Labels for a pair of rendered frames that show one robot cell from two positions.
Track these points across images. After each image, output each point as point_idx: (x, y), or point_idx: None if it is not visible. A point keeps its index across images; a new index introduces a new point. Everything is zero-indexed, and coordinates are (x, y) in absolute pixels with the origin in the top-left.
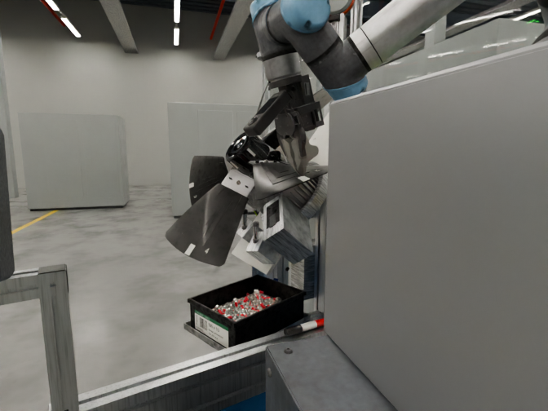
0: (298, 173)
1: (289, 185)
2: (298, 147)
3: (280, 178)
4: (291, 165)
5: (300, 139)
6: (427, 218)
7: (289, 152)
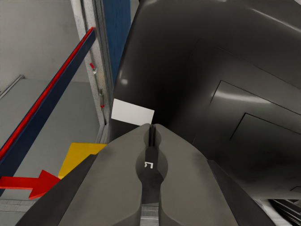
0: (157, 123)
1: (132, 62)
2: (84, 188)
3: (203, 80)
4: (273, 180)
5: (22, 224)
6: None
7: (170, 169)
